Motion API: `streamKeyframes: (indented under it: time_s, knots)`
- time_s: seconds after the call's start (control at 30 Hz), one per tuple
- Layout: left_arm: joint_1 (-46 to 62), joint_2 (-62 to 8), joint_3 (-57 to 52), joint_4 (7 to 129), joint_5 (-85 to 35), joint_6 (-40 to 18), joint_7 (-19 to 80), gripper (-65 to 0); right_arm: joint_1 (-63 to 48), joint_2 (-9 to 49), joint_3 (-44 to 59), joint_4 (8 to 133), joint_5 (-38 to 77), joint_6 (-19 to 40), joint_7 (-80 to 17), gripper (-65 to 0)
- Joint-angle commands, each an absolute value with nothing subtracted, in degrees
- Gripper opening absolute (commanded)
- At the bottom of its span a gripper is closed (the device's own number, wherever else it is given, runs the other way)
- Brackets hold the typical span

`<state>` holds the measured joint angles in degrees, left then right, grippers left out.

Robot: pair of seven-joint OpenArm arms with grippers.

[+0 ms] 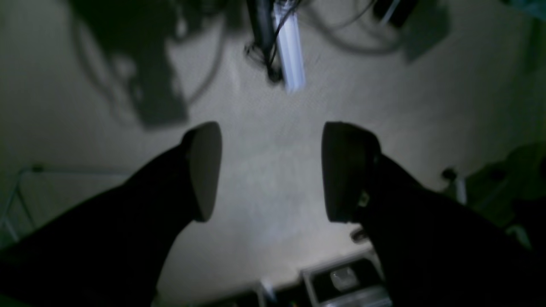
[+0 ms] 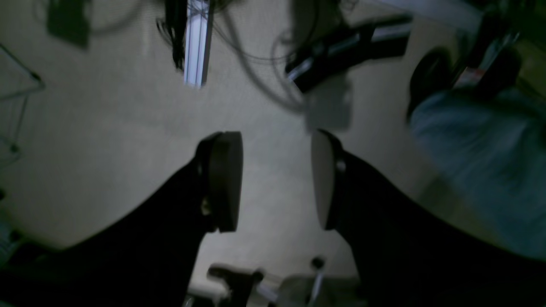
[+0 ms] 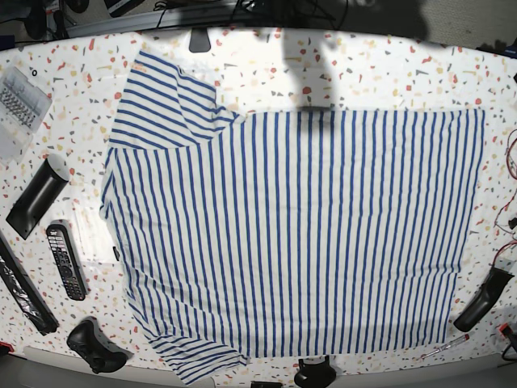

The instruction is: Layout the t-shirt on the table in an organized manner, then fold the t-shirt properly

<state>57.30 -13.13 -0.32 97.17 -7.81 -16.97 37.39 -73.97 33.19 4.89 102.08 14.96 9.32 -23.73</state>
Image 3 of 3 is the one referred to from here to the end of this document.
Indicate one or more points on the clear plastic screw box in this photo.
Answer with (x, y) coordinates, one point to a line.
(23, 109)

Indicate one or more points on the black tv remote control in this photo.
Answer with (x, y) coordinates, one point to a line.
(61, 243)

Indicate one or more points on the black game controller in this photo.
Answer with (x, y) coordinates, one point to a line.
(83, 340)

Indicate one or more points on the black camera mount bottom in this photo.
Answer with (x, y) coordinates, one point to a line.
(315, 373)

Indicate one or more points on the blue white striped t-shirt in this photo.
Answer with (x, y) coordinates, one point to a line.
(284, 233)

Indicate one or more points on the black clamp top edge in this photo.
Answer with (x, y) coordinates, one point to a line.
(199, 41)

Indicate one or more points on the red tipped screwdriver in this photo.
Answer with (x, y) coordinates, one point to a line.
(451, 344)

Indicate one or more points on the black handle tool right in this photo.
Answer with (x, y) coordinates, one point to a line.
(483, 301)

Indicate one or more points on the long black flat bar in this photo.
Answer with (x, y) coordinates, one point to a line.
(25, 294)

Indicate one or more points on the small black shirt tag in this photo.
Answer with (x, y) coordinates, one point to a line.
(116, 254)

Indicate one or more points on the small red black clip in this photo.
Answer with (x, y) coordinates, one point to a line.
(505, 329)

